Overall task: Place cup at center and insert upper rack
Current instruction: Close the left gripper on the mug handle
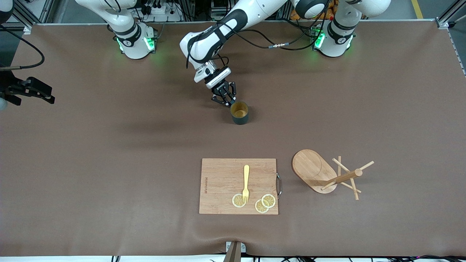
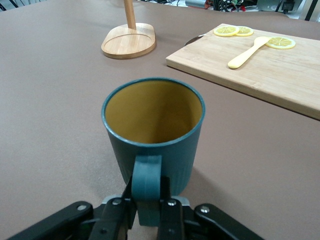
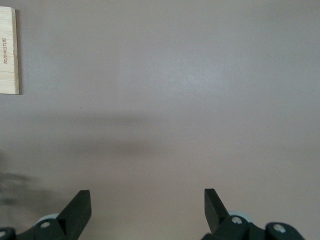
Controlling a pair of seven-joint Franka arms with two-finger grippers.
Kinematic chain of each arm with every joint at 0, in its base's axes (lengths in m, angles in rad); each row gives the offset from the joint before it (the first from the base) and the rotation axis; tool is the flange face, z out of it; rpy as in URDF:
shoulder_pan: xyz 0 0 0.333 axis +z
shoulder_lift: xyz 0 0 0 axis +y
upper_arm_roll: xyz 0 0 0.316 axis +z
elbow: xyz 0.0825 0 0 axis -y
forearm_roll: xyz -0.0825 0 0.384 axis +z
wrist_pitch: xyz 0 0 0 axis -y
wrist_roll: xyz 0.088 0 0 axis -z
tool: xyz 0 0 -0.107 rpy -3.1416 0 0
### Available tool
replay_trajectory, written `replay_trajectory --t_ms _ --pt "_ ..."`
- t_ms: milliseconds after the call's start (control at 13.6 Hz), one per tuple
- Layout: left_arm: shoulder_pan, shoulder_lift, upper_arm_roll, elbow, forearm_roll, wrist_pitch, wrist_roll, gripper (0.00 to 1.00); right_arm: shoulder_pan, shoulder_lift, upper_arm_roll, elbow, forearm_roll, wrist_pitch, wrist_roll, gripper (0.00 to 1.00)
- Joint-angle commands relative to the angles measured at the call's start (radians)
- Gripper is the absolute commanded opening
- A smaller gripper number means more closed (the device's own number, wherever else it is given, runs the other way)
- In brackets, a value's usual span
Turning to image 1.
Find dark green ribbed cup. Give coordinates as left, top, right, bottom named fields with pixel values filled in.
left=230, top=101, right=250, bottom=125

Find wooden mug tree rack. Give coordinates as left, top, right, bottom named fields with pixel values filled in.
left=292, top=149, right=375, bottom=201

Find yellow plastic fork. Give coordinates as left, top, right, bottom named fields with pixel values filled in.
left=242, top=164, right=250, bottom=203

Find bamboo cutting board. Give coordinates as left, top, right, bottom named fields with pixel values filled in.
left=199, top=158, right=283, bottom=215

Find white power strip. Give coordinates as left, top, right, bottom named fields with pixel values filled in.
left=140, top=2, right=182, bottom=23

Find orange packaged snacks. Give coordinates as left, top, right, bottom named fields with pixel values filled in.
left=290, top=0, right=337, bottom=21

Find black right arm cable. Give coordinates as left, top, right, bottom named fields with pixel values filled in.
left=0, top=26, right=44, bottom=70

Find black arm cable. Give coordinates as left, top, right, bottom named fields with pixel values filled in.
left=0, top=26, right=44, bottom=70
left=186, top=11, right=333, bottom=70

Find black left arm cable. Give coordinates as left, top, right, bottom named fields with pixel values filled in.
left=186, top=11, right=333, bottom=70

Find aluminium frame strut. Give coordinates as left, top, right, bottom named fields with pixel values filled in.
left=20, top=0, right=57, bottom=29
left=435, top=0, right=466, bottom=29

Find grey table edge bracket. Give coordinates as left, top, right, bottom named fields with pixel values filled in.
left=223, top=241, right=246, bottom=262

